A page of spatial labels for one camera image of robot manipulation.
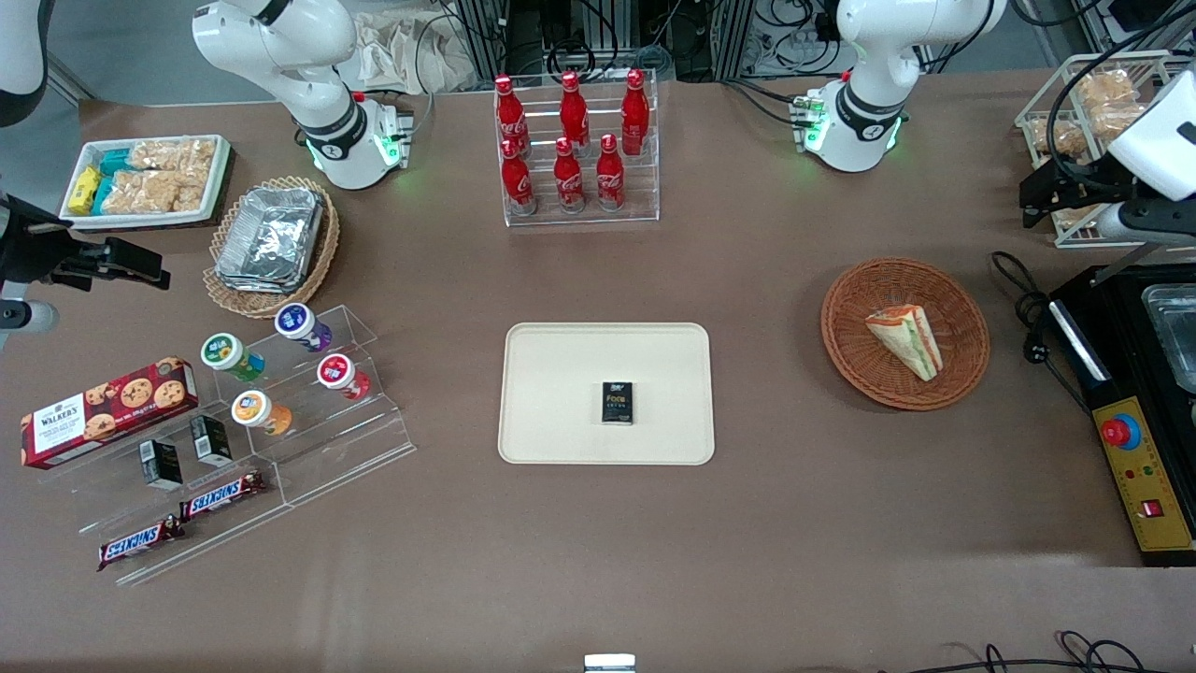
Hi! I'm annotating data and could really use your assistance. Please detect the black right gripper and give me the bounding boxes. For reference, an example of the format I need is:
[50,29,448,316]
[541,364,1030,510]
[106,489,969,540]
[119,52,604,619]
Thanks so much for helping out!
[0,194,172,290]

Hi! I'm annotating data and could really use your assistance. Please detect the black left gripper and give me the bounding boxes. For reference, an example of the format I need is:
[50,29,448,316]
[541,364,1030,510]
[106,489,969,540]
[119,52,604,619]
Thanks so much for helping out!
[1018,157,1139,228]

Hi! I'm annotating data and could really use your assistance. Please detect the triangular sandwich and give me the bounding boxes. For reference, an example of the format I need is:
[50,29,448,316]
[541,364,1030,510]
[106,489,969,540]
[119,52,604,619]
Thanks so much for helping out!
[865,305,943,382]

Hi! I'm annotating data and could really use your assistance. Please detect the white rectangular snack tray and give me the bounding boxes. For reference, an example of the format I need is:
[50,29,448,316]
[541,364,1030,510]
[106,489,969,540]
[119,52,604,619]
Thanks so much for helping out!
[60,135,232,231]

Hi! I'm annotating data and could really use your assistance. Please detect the light woven wicker basket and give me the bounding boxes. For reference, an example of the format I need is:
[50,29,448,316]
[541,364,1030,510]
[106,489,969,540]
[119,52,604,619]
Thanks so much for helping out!
[203,176,341,321]

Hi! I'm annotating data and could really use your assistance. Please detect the brown wicker basket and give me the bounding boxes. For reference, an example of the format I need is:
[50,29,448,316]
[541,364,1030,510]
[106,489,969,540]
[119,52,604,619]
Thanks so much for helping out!
[821,258,991,412]

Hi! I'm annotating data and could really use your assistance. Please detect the beige plastic tray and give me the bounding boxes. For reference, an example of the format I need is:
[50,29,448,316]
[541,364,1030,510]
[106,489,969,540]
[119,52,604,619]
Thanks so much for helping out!
[498,322,716,466]

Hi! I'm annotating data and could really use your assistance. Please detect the clear bag of rice crackers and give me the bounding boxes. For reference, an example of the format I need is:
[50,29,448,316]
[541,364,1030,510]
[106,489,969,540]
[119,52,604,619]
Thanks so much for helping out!
[101,169,208,215]
[128,137,219,175]

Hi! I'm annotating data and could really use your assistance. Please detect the yellow snack packet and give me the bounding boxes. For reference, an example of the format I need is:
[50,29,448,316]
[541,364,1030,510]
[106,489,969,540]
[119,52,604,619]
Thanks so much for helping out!
[69,165,103,215]

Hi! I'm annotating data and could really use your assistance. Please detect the grey metal bar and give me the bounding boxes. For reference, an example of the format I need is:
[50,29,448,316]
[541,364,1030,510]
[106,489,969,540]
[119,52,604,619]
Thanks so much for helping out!
[1089,245,1156,287]

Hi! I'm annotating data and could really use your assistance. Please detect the green lid cup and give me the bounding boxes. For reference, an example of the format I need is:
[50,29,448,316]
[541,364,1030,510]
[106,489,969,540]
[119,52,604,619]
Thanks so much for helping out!
[200,332,266,383]

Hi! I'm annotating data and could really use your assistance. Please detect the stack of foil trays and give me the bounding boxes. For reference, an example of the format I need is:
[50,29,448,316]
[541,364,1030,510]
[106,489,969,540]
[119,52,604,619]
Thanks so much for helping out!
[214,186,326,296]

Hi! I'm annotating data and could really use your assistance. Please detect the red Walkers cookie box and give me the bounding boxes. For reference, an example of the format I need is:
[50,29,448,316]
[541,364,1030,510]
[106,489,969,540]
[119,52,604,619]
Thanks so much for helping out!
[20,356,200,471]

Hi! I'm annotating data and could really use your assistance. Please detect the purple lid cup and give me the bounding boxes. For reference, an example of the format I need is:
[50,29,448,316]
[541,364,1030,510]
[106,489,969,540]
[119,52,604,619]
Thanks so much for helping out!
[274,302,334,354]

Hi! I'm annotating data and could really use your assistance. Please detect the orange lid cup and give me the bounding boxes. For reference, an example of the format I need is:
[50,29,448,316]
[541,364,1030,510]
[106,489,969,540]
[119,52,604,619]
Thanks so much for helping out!
[231,389,293,438]

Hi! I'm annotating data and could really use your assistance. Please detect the small black carton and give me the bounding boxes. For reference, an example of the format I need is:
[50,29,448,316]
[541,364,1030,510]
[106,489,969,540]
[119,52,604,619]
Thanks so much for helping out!
[139,438,184,492]
[189,413,234,467]

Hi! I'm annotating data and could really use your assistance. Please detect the black machine with yellow panel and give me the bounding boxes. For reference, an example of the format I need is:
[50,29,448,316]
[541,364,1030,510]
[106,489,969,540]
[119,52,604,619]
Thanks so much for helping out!
[1046,265,1196,568]

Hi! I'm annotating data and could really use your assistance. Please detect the steel pan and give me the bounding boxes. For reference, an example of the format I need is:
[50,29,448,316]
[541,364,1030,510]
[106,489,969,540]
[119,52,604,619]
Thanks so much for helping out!
[1141,284,1196,395]

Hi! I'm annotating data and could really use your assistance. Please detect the red lid cup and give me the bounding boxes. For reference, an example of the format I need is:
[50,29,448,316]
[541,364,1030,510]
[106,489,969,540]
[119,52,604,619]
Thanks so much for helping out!
[316,352,373,402]

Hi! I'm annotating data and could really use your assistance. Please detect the Snickers chocolate bar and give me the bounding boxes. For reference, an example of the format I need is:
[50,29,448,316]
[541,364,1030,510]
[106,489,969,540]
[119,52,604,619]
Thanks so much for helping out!
[97,515,186,572]
[178,469,268,523]

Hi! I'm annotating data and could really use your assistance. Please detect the red emergency stop button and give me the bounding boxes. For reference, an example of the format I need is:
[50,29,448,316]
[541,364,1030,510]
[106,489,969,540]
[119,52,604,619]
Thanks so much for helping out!
[1100,413,1144,451]

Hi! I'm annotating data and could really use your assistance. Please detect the clear acrylic stepped stand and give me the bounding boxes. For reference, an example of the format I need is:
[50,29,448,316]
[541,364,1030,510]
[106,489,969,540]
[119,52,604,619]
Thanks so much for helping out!
[41,304,418,589]

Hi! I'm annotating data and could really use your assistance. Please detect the crumpled clear plastic sheet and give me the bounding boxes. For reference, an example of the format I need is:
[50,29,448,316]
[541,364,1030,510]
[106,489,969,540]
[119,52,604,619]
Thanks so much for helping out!
[338,11,479,94]

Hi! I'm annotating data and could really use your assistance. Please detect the red cola bottle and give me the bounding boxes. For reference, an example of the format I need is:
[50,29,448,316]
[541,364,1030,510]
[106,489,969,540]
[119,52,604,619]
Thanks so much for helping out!
[595,134,626,212]
[501,138,536,217]
[560,71,591,149]
[553,137,586,214]
[620,68,650,156]
[494,75,527,158]

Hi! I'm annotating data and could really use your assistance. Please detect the clear acrylic bottle rack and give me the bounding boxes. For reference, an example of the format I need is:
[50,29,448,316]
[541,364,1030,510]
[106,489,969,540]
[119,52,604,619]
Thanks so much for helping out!
[492,67,661,228]

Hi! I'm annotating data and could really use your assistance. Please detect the white wire rack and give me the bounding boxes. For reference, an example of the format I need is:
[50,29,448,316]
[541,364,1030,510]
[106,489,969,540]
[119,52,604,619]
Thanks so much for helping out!
[1015,50,1196,250]

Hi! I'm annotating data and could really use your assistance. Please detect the black power cable with plug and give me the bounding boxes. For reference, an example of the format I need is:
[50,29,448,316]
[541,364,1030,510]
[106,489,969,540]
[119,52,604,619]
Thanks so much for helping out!
[990,250,1096,414]

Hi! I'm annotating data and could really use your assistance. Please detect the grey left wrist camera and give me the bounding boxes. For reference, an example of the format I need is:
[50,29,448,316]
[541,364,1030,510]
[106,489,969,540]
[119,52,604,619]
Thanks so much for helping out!
[1095,198,1196,248]

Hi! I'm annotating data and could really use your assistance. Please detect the aluminium frame with cables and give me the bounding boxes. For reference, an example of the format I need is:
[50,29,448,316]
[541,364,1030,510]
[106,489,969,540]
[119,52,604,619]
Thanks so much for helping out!
[447,0,847,87]

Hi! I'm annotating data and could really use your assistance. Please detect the black floor cables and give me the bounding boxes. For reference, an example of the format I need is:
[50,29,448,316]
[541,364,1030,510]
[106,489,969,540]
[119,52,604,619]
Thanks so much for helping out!
[878,630,1196,673]

